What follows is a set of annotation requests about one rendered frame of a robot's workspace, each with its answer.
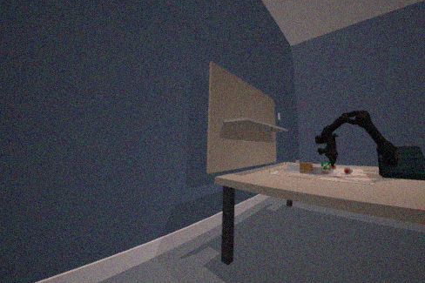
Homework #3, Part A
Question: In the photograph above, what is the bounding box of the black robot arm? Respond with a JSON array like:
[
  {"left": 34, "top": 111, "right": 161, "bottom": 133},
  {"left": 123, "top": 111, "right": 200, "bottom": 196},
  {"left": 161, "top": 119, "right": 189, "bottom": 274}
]
[{"left": 315, "top": 111, "right": 399, "bottom": 167}]

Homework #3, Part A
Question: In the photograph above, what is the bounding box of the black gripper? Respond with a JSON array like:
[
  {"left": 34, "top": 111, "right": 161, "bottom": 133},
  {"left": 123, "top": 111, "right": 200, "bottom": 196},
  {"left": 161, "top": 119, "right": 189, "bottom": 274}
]
[{"left": 325, "top": 144, "right": 338, "bottom": 167}]

